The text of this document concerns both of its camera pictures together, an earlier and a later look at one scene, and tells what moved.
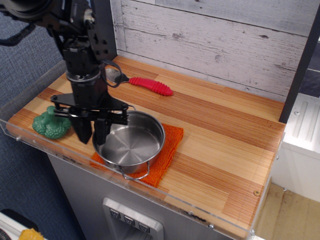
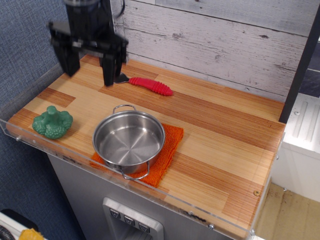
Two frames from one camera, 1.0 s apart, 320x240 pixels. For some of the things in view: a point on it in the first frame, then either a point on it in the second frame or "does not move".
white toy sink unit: (297, 166) does not move
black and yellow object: (14, 227) does not move
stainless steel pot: (130, 148) does not move
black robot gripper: (88, 98) to (90, 29)
